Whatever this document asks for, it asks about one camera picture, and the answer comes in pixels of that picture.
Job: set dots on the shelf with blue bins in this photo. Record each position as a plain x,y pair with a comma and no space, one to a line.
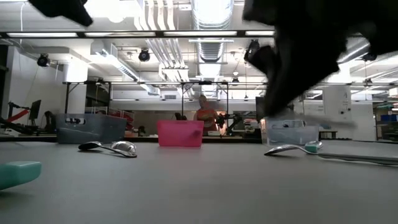
387,119

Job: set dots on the black monitor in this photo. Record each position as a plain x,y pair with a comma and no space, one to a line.
35,109
259,109

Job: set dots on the background robot arm with red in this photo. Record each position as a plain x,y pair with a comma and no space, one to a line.
15,119

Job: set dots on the black spoon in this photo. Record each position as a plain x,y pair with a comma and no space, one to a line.
90,145

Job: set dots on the black overhead frame beam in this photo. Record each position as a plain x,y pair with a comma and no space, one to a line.
124,34

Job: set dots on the black ceiling spot lamp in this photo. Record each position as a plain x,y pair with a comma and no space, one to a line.
251,49
144,55
369,57
43,59

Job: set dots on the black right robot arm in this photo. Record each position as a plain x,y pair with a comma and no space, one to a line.
342,15

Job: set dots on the clear plastic bin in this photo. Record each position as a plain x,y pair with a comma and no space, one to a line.
292,135

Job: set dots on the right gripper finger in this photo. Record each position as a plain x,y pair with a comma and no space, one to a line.
278,96

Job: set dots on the background black robot arm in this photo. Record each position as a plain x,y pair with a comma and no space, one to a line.
231,119

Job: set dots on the silver air duct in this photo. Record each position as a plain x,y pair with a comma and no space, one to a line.
211,31

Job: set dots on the white pillar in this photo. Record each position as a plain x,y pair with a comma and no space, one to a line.
337,109

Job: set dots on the person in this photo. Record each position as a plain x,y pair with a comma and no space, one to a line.
205,115

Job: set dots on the black background table frame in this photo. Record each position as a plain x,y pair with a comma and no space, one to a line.
66,96

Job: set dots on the red plastic bin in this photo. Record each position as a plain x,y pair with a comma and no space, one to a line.
180,133

